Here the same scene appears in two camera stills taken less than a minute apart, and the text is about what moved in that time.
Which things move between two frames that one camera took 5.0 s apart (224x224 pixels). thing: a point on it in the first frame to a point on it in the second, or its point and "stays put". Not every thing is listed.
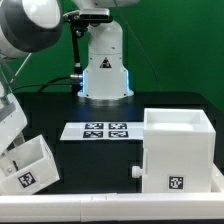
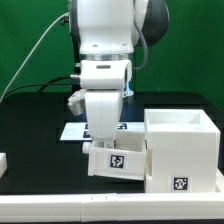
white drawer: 36,166 to 127,159
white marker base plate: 103,131 stays put
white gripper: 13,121 to 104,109
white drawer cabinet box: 179,146 stays put
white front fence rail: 113,207 stays put
